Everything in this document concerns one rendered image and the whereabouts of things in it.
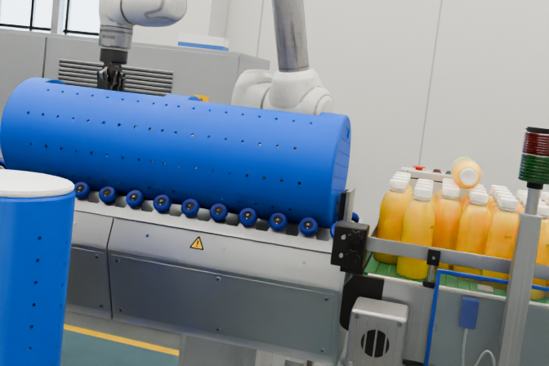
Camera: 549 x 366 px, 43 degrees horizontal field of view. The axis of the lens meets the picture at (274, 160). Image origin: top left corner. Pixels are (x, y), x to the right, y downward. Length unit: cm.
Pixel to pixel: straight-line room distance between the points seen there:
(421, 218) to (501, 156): 294
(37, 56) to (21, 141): 204
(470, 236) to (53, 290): 89
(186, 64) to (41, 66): 83
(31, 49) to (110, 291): 225
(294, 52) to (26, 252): 116
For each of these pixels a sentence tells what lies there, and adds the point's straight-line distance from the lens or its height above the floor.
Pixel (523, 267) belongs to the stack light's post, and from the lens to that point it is 137.
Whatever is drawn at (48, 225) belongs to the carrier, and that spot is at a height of 97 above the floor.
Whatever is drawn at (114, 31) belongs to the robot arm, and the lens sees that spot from 195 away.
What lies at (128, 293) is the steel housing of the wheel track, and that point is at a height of 72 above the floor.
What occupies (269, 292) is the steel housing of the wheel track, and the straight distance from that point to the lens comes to 169.
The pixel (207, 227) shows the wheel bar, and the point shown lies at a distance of 172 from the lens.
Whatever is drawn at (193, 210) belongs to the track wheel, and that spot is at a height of 96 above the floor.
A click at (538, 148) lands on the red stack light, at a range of 133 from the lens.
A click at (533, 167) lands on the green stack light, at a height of 119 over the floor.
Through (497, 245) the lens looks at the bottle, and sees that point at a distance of 159.
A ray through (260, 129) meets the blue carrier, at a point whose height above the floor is 118.
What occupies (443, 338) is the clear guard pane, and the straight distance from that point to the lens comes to 151.
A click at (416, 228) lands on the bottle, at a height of 101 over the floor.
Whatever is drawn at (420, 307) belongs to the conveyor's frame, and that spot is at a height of 85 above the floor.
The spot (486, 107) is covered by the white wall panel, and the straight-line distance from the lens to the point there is 445.
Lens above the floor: 126
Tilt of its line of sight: 5 degrees down
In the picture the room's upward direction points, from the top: 7 degrees clockwise
